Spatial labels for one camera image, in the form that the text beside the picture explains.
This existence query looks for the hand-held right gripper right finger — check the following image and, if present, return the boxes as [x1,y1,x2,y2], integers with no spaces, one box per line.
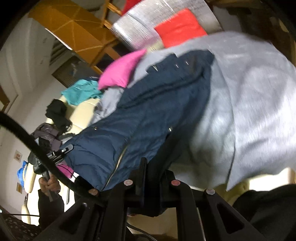
[162,170,266,241]

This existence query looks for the wooden stair railing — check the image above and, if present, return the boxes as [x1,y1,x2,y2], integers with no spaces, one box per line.
[102,0,123,29]

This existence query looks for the dark patterned rug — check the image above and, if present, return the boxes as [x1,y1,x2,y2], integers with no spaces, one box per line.
[0,213,42,241]

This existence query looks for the red blanket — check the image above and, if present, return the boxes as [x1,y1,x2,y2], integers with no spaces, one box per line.
[120,0,144,15]

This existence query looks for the red-orange pillow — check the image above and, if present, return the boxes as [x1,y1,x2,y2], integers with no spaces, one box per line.
[154,8,208,49]

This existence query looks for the wooden cabinet with glass doors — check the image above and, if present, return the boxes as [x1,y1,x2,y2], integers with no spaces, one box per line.
[52,38,123,86]

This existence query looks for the black cable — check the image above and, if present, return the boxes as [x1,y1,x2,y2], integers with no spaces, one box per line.
[0,112,107,207]

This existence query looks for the teal garment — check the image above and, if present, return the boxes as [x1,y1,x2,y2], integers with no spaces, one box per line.
[61,79,103,106]

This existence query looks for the magenta cloth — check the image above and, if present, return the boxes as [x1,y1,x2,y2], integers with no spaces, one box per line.
[57,163,74,179]

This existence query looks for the person's left forearm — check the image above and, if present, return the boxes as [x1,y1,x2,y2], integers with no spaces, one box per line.
[37,192,65,229]

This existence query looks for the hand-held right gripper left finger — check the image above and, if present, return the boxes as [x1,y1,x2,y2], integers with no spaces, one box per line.
[35,157,148,241]

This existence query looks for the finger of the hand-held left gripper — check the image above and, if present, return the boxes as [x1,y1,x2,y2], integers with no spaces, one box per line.
[47,144,74,160]

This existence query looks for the navy blue padded jacket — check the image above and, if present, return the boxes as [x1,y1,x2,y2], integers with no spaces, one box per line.
[62,50,214,217]

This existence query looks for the person's black clothing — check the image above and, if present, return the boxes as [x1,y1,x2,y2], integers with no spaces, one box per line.
[232,184,296,241]

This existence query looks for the pink pillow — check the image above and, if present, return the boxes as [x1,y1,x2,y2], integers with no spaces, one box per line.
[98,49,147,90]

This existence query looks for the orange wooden column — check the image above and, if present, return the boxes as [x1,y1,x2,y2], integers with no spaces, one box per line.
[28,0,118,52]

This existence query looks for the dark purple jacket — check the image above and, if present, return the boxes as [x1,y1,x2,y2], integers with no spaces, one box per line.
[31,123,64,151]

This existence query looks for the person's left hand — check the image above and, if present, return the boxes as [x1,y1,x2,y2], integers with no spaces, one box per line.
[38,174,61,197]

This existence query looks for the grey bed sheet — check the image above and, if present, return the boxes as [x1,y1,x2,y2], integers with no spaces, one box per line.
[91,31,296,192]

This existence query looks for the black garment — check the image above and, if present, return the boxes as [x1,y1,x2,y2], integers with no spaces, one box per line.
[46,98,72,132]

